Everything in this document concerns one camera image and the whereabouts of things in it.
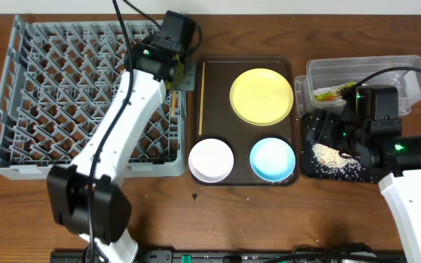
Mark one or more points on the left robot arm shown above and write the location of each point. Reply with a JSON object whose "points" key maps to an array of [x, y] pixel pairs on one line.
{"points": [[85, 197]]}

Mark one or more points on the grey dishwasher rack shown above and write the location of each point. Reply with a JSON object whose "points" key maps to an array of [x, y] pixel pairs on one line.
{"points": [[57, 84]]}

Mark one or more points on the yellow plate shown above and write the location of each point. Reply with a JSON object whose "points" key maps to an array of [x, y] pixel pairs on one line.
{"points": [[261, 97]]}

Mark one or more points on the dark brown serving tray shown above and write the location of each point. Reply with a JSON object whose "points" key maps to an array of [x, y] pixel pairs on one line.
{"points": [[221, 122]]}

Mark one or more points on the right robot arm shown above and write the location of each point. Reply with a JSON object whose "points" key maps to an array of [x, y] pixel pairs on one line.
{"points": [[369, 129]]}

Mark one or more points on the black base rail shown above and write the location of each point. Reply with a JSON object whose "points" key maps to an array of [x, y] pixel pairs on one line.
{"points": [[158, 256]]}

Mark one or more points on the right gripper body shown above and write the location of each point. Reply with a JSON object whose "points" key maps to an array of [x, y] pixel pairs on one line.
{"points": [[343, 136]]}

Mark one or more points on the clear plastic bin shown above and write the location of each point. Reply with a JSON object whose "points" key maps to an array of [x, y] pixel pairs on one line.
{"points": [[323, 73]]}

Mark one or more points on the black waste tray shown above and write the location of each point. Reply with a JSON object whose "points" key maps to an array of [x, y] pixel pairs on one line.
{"points": [[308, 168]]}

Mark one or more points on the spilled rice pile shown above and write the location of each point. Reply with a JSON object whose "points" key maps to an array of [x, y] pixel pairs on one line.
{"points": [[331, 162]]}

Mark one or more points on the green orange snack wrapper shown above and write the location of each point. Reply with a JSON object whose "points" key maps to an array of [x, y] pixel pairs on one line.
{"points": [[346, 85]]}

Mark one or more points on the light blue bowl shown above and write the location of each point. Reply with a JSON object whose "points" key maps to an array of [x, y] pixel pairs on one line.
{"points": [[272, 159]]}

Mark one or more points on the pink white bowl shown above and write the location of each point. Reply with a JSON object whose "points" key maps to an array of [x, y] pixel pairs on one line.
{"points": [[211, 160]]}

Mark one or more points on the white napkin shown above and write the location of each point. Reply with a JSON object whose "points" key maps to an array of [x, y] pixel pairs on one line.
{"points": [[332, 94]]}

